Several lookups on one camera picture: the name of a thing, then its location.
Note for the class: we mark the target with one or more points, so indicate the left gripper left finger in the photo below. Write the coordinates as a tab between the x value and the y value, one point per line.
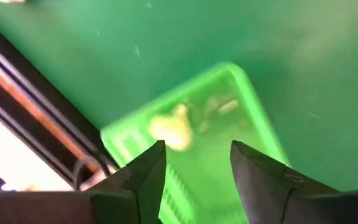
141	193

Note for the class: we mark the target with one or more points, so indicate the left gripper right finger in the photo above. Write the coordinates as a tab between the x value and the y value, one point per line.
259	186

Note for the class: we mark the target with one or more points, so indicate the green plastic basket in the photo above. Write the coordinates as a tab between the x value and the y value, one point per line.
210	174

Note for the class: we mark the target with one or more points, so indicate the large white garlic bulb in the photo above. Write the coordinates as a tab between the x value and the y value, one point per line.
172	130

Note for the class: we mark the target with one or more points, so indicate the green table mat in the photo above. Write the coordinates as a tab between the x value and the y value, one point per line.
166	46

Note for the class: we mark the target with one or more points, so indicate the black aluminium table frame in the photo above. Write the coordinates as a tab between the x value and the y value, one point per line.
42	88

